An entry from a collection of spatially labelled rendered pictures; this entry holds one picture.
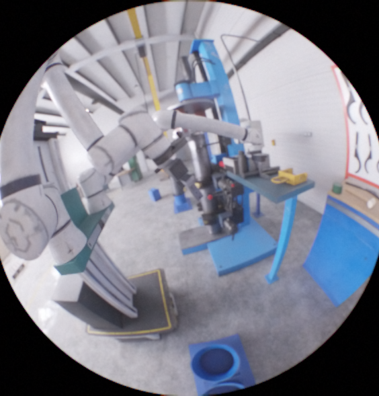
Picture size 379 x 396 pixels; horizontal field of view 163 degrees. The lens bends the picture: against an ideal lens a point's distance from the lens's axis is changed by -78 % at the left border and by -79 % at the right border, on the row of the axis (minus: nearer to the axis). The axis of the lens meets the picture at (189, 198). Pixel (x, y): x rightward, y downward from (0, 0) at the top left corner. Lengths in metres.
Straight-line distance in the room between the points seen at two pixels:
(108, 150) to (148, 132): 0.12
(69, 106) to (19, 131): 0.21
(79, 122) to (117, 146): 0.22
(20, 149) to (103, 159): 0.24
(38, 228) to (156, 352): 1.38
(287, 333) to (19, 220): 1.65
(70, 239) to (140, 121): 0.47
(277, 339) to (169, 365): 0.93
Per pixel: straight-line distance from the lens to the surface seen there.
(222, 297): 1.51
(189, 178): 0.38
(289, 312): 1.53
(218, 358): 1.25
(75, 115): 0.53
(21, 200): 0.38
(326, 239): 1.44
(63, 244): 0.56
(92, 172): 0.93
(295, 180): 0.93
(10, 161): 0.41
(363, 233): 1.25
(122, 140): 0.36
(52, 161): 0.99
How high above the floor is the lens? 1.39
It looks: 23 degrees down
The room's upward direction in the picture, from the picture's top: 14 degrees counter-clockwise
